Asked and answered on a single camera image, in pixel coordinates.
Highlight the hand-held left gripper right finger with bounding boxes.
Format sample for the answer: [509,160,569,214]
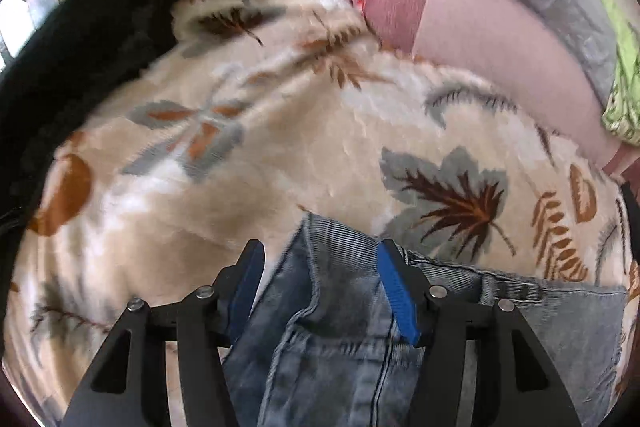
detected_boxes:
[377,238,584,427]

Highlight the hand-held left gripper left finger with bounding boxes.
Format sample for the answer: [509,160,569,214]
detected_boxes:
[62,239,266,427]

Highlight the blue denim pants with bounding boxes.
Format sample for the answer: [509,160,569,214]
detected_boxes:
[222,213,629,427]

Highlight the beige leaf-print blanket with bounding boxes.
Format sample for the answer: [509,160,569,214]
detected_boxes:
[0,0,640,427]

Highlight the pink bed sheet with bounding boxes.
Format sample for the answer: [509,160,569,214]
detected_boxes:
[364,0,640,182]

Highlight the black cloth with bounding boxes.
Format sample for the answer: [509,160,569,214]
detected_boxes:
[0,0,227,230]

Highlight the green printed cloth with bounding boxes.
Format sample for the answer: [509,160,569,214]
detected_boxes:
[594,0,640,144]

